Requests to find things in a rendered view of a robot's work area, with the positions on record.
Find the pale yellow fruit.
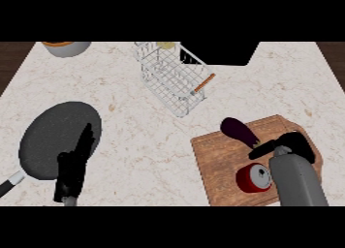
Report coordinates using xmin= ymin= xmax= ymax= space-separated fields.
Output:
xmin=155 ymin=42 xmax=178 ymax=50

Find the brown wooden cutting board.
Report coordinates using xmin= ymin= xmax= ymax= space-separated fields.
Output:
xmin=189 ymin=113 xmax=324 ymax=207

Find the grey bowl with orange rim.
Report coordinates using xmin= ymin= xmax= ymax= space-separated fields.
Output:
xmin=40 ymin=42 xmax=93 ymax=58

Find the white wire tiered basket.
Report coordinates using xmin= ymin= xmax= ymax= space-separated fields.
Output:
xmin=133 ymin=42 xmax=218 ymax=118

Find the red can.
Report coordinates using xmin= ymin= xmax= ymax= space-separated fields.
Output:
xmin=235 ymin=162 xmax=275 ymax=194

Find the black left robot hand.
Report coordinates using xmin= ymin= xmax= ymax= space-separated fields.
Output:
xmin=53 ymin=122 xmax=96 ymax=203

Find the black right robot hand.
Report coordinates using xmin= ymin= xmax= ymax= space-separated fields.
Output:
xmin=247 ymin=131 xmax=318 ymax=165

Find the black appliance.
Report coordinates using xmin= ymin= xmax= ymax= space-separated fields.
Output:
xmin=179 ymin=42 xmax=260 ymax=67

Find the dark purple eggplant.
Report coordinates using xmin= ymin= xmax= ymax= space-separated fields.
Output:
xmin=219 ymin=116 xmax=262 ymax=149

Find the dark grey frying pan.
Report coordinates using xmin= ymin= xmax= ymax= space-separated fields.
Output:
xmin=0 ymin=101 xmax=105 ymax=206

